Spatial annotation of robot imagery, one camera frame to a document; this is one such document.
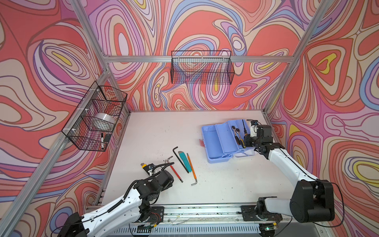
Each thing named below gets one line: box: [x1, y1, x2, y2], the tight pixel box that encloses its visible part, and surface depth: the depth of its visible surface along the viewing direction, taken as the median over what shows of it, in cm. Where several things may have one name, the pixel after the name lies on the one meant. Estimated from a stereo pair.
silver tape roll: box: [93, 112, 116, 124], surface depth 75 cm
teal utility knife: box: [178, 151, 192, 173], surface depth 95 cm
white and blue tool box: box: [201, 118, 257, 164], surface depth 93 cm
